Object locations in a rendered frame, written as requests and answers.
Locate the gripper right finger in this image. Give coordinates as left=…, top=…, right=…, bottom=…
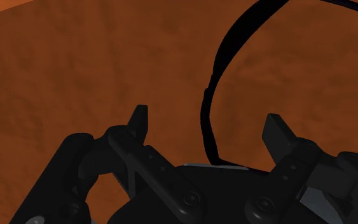
left=244, top=113, right=358, bottom=224

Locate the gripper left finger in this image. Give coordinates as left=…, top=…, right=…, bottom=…
left=8, top=104, right=207, bottom=224

